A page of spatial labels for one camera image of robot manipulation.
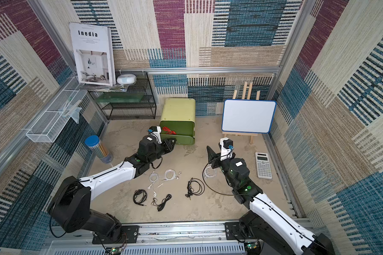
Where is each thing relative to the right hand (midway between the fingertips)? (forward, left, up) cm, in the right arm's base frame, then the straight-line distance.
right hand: (214, 144), depth 74 cm
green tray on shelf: (+35, +54, 0) cm, 64 cm away
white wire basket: (+4, +74, +8) cm, 74 cm away
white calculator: (0, -31, -26) cm, 40 cm away
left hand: (+8, +19, -6) cm, 21 cm away
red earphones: (+14, +23, -8) cm, 28 cm away
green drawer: (+15, +15, -8) cm, 23 cm away
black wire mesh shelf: (+46, +54, -20) cm, 73 cm away
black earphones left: (-15, +38, -26) cm, 49 cm away
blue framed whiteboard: (+26, -23, -8) cm, 36 cm away
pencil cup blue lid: (+6, +61, -6) cm, 61 cm away
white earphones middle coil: (-2, +21, -25) cm, 33 cm away
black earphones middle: (-20, +27, -26) cm, 42 cm away
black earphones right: (-10, +9, -26) cm, 30 cm away
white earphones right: (-1, +1, -25) cm, 25 cm away
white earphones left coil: (-7, +32, -25) cm, 41 cm away
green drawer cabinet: (+21, +18, -3) cm, 28 cm away
